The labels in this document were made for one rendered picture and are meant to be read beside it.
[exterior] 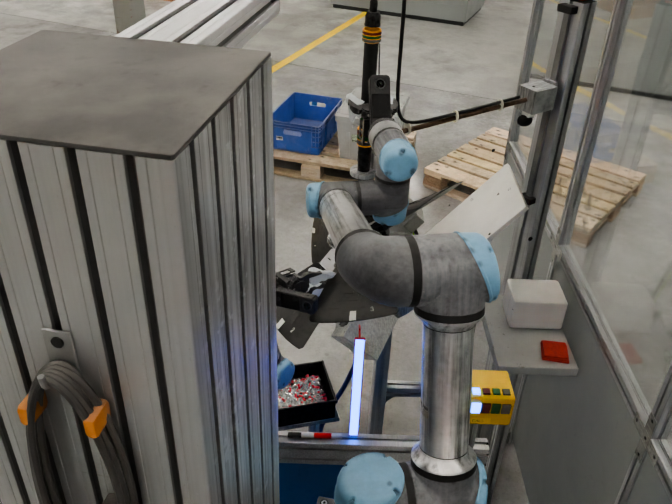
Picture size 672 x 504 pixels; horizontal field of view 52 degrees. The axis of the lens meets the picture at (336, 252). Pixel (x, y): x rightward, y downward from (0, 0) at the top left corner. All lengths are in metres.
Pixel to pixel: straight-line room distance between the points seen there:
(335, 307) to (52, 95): 1.23
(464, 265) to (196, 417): 0.57
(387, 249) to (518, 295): 1.19
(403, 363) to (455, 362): 2.20
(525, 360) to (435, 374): 1.01
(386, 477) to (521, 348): 1.04
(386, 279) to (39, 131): 0.64
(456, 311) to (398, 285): 0.11
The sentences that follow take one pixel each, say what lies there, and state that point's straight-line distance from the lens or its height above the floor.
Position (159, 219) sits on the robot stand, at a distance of 0.52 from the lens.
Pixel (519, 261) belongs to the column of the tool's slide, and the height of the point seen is 0.94.
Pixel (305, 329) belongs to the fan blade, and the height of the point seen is 0.96.
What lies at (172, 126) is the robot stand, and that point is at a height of 2.03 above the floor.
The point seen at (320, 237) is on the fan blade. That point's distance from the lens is 2.22.
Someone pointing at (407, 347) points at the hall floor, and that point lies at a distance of 3.43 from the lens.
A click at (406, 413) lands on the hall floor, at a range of 3.11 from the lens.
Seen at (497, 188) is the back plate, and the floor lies 1.32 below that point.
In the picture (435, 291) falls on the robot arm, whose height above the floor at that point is 1.61.
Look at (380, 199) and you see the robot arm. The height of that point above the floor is 1.54.
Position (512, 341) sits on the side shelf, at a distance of 2.20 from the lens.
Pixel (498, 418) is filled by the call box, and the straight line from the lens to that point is 1.74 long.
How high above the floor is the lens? 2.24
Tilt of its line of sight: 33 degrees down
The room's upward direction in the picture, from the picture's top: 2 degrees clockwise
